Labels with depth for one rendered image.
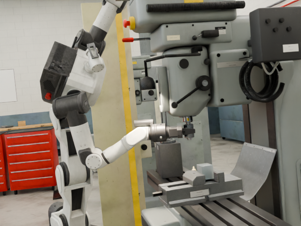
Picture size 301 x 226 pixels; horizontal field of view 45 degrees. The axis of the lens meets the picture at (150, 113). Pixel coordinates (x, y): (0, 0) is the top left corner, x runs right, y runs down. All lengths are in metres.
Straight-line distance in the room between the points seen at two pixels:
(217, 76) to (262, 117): 0.35
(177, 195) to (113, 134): 1.96
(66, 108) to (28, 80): 9.00
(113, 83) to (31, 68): 7.43
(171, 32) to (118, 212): 2.28
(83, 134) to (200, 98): 0.57
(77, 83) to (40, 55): 8.97
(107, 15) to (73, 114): 0.60
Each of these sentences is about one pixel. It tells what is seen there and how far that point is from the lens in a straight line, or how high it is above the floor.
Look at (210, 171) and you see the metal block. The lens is 1.62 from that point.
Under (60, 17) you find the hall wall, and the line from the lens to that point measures 10.93.
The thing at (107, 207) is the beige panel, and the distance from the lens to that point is 3.56.
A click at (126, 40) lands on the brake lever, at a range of 1.82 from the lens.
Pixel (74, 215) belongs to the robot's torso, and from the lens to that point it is 2.31.
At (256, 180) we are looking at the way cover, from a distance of 1.85.
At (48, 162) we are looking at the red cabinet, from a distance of 6.22.
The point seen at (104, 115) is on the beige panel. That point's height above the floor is 1.27.
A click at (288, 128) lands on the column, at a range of 1.80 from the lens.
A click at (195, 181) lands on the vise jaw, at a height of 1.05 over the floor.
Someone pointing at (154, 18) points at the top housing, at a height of 1.75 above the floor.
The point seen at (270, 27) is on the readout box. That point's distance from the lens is 1.56.
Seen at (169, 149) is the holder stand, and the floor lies 1.11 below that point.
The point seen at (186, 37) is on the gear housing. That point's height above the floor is 1.66.
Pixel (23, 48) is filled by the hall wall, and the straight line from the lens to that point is 10.83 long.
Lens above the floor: 1.43
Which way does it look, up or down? 3 degrees down
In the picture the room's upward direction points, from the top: 5 degrees counter-clockwise
